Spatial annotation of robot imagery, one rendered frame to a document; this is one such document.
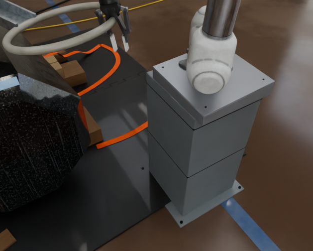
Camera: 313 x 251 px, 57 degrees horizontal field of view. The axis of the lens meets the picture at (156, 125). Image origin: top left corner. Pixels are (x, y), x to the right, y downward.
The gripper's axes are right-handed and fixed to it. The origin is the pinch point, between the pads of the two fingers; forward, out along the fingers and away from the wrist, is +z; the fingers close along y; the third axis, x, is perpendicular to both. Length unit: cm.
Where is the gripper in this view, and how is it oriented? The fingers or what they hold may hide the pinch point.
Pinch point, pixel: (119, 43)
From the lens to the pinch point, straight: 125.2
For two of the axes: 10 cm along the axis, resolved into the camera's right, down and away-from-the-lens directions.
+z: 1.6, 7.6, 6.3
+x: -2.2, 6.5, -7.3
